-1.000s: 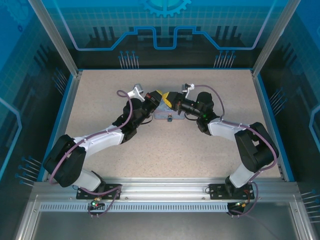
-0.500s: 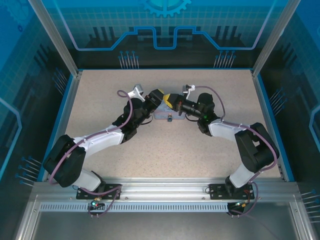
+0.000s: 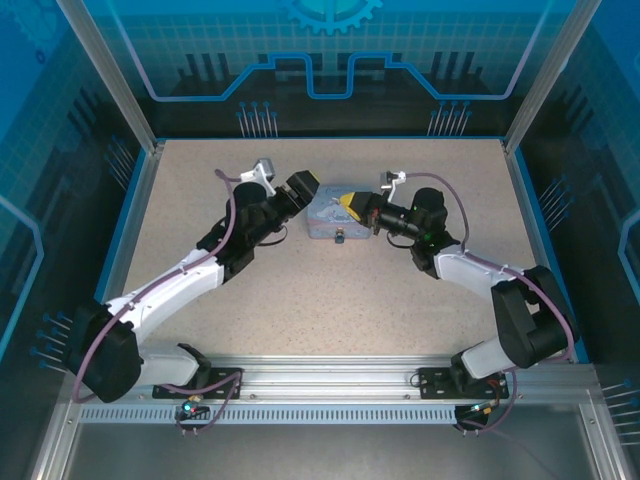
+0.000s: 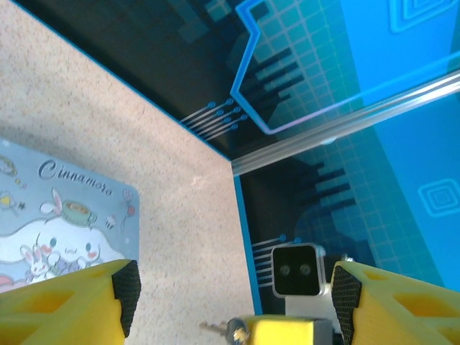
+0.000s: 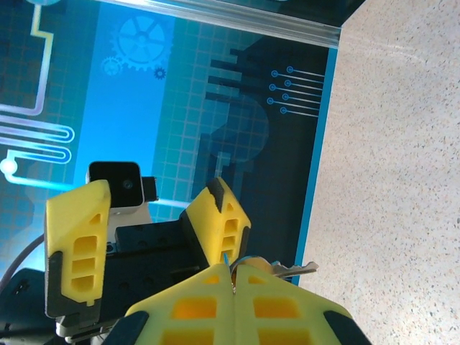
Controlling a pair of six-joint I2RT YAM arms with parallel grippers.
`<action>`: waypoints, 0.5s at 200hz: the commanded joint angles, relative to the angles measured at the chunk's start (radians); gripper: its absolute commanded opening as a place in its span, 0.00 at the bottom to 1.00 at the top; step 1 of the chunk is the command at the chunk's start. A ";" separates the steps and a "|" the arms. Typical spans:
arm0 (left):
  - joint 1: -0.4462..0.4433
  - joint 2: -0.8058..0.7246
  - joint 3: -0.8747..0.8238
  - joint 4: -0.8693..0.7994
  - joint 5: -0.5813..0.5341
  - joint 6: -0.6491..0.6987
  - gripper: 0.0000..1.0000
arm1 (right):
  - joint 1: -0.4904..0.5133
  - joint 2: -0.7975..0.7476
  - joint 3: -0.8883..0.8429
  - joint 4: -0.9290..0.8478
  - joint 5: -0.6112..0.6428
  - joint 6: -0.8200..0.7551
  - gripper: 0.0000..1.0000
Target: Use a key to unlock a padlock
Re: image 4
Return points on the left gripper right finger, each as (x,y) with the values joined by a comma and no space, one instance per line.
(402,309)

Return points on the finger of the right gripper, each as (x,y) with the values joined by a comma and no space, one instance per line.
(280,332)

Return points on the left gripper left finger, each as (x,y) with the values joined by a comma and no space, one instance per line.
(64,309)

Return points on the small key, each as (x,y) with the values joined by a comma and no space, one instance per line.
(235,328)

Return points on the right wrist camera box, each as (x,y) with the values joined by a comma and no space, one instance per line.
(296,269)

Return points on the aluminium frame post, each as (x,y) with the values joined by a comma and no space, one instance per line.
(341,125)

